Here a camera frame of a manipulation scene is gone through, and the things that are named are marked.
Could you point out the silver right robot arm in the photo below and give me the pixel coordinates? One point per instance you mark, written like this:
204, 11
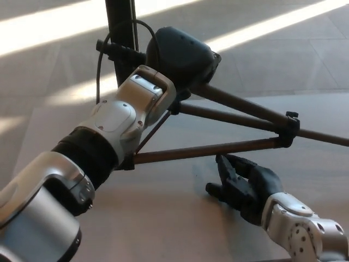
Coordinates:
297, 229

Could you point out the black and brown camera tripod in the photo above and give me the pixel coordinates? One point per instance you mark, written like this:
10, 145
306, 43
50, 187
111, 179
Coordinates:
218, 148

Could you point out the black vertical post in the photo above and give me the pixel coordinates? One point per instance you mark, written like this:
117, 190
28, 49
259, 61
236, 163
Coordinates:
120, 16

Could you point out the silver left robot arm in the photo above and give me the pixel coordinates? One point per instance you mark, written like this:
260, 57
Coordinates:
109, 128

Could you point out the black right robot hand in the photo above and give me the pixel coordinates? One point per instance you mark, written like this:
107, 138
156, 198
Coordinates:
256, 185

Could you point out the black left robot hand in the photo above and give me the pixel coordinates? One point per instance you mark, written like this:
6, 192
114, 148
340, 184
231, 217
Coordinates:
180, 57

